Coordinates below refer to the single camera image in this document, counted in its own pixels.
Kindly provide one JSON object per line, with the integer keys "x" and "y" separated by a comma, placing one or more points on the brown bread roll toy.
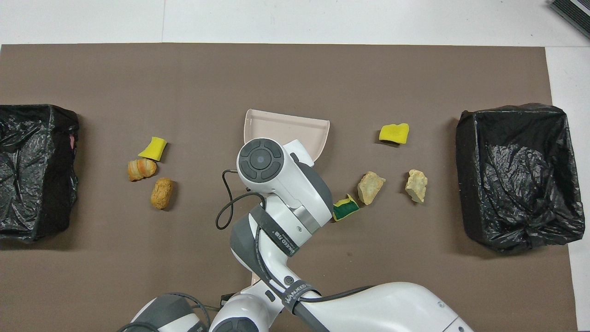
{"x": 162, "y": 193}

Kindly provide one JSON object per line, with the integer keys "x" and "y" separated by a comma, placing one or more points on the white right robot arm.
{"x": 286, "y": 193}

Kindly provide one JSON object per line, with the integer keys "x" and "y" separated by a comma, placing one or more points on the beige brush with black bristles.
{"x": 255, "y": 277}

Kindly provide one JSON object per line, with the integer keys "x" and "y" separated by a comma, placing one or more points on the black bag lined bin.
{"x": 507, "y": 184}
{"x": 27, "y": 184}

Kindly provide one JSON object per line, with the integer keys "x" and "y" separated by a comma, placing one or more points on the dark ribbed grille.
{"x": 574, "y": 16}

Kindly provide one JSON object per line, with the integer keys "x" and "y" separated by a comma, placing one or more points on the brown paper table mat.
{"x": 295, "y": 74}

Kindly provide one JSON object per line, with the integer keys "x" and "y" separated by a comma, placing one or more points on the plain yellow sponge piece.
{"x": 394, "y": 133}

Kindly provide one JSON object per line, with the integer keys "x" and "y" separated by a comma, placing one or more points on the yellow sponge with green edge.
{"x": 152, "y": 148}

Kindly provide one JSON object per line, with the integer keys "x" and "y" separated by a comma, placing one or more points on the green and yellow sponge scrap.
{"x": 345, "y": 210}

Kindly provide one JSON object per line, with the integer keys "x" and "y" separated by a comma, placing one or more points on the beige plastic dustpan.
{"x": 295, "y": 129}

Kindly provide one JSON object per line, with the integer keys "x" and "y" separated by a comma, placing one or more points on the striped croissant bread toy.
{"x": 141, "y": 169}

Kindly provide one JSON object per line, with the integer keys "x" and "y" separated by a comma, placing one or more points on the pale beige foam chunk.
{"x": 370, "y": 187}
{"x": 416, "y": 185}

